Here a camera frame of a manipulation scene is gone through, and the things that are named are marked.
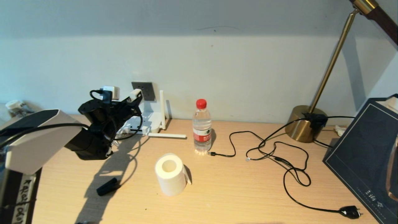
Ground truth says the water bottle red cap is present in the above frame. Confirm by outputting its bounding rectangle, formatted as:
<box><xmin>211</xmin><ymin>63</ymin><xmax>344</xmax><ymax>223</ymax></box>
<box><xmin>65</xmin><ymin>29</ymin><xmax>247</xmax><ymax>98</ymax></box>
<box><xmin>192</xmin><ymin>99</ymin><xmax>212</xmax><ymax>155</ymax></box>

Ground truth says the black adapter on lamp base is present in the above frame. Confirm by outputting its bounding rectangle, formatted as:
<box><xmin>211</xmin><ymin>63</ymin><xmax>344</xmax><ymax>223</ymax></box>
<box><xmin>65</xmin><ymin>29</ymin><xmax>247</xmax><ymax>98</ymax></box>
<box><xmin>301</xmin><ymin>113</ymin><xmax>328</xmax><ymax>131</ymax></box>

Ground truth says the white toilet paper roll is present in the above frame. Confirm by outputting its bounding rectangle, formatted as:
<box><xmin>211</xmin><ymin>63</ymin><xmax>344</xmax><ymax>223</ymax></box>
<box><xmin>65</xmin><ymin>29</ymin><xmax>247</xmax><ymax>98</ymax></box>
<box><xmin>155</xmin><ymin>152</ymin><xmax>192</xmax><ymax>196</ymax></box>

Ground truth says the black lamp power cable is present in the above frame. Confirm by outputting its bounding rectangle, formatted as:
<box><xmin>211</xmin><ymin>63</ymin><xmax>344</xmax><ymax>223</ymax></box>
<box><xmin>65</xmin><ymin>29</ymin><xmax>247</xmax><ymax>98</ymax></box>
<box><xmin>246</xmin><ymin>132</ymin><xmax>363</xmax><ymax>219</ymax></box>

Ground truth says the dark blue gift bag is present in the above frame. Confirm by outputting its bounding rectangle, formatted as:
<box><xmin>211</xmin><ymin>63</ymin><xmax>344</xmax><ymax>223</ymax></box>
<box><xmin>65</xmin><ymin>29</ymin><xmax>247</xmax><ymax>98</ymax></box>
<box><xmin>322</xmin><ymin>94</ymin><xmax>398</xmax><ymax>224</ymax></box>

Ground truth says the black plastic clip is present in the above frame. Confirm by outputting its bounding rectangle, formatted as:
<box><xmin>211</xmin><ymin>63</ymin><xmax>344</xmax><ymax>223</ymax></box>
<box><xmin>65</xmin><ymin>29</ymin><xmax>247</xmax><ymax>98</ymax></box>
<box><xmin>96</xmin><ymin>177</ymin><xmax>122</xmax><ymax>196</ymax></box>

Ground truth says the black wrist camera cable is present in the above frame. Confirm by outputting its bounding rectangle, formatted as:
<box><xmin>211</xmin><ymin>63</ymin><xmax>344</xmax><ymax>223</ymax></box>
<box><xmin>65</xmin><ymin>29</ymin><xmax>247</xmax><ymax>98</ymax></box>
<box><xmin>0</xmin><ymin>90</ymin><xmax>144</xmax><ymax>150</ymax></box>

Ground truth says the brass desk lamp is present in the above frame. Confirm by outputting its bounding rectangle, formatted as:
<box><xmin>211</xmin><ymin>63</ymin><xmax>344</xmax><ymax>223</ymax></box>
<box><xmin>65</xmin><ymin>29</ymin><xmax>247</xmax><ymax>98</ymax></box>
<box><xmin>285</xmin><ymin>0</ymin><xmax>398</xmax><ymax>143</ymax></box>

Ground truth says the grey wall socket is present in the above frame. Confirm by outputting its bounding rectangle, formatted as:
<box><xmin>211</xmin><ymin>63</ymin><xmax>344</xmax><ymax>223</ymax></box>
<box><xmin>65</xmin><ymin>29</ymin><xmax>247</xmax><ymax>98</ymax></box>
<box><xmin>131</xmin><ymin>82</ymin><xmax>156</xmax><ymax>101</ymax></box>

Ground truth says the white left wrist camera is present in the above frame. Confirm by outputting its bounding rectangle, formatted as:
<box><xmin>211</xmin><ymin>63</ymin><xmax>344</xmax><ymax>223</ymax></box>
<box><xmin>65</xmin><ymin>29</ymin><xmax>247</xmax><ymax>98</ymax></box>
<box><xmin>99</xmin><ymin>86</ymin><xmax>120</xmax><ymax>103</ymax></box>

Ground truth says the white power adapter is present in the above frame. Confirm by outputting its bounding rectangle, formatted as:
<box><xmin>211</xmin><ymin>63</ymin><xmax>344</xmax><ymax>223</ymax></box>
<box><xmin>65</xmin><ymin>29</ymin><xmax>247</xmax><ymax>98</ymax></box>
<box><xmin>129</xmin><ymin>88</ymin><xmax>143</xmax><ymax>102</ymax></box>

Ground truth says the white router with antennas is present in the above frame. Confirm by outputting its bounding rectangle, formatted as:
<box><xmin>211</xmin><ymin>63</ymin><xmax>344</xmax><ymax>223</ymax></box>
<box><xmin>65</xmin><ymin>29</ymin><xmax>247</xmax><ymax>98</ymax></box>
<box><xmin>117</xmin><ymin>90</ymin><xmax>187</xmax><ymax>139</ymax></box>

